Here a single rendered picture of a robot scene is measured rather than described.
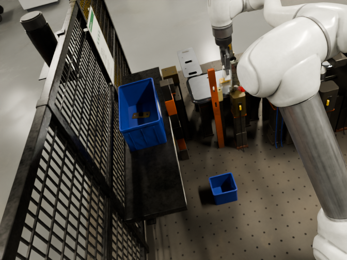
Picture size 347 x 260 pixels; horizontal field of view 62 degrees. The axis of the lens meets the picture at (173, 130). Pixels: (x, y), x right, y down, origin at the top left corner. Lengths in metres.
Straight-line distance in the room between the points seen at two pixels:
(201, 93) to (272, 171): 0.51
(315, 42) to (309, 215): 0.81
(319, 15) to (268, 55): 0.17
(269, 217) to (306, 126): 0.64
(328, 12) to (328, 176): 0.41
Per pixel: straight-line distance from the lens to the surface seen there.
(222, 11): 1.26
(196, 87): 1.49
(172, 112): 1.30
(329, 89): 1.32
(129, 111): 1.41
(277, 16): 0.97
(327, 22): 0.79
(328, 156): 0.84
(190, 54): 1.76
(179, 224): 1.36
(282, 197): 1.40
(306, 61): 0.74
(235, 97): 1.32
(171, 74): 1.52
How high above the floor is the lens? 1.90
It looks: 44 degrees down
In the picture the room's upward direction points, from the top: 17 degrees counter-clockwise
